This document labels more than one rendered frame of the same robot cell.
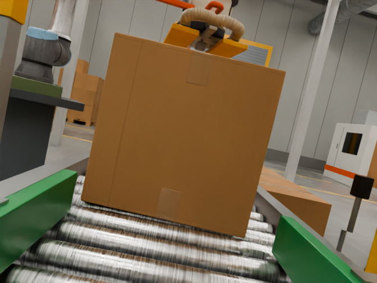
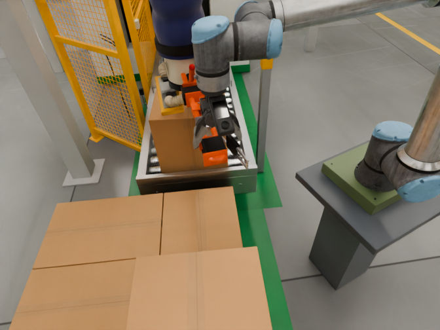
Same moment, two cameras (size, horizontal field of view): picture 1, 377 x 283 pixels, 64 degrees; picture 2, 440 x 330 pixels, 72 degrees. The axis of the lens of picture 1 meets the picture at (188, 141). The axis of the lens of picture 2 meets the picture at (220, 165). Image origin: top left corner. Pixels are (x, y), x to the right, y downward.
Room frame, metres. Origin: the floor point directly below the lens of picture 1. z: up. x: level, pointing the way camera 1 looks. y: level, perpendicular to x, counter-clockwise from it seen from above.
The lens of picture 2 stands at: (2.58, 0.19, 1.83)
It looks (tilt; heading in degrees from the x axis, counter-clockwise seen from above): 44 degrees down; 181
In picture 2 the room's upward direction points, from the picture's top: 3 degrees counter-clockwise
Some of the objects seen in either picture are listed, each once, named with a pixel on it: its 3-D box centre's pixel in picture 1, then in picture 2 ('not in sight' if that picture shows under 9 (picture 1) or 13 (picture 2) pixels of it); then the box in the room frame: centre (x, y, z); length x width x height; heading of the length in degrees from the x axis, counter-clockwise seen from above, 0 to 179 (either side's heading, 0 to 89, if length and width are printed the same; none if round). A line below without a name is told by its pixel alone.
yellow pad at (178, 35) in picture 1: (179, 35); not in sight; (1.26, 0.13, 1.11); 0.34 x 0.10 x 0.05; 12
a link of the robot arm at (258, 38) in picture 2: not in sight; (256, 38); (1.82, 0.29, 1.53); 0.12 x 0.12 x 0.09; 3
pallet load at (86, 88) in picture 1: (82, 91); not in sight; (8.63, 3.24, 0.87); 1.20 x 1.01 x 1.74; 6
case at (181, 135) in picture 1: (184, 132); (193, 117); (1.00, 0.02, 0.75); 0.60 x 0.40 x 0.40; 0
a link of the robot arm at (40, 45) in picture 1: (41, 45); (390, 145); (1.65, 0.88, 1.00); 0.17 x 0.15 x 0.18; 3
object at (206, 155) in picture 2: not in sight; (212, 150); (1.87, 0.16, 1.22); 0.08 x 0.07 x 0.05; 12
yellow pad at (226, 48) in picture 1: (223, 48); (167, 90); (1.30, -0.05, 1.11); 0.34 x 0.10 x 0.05; 12
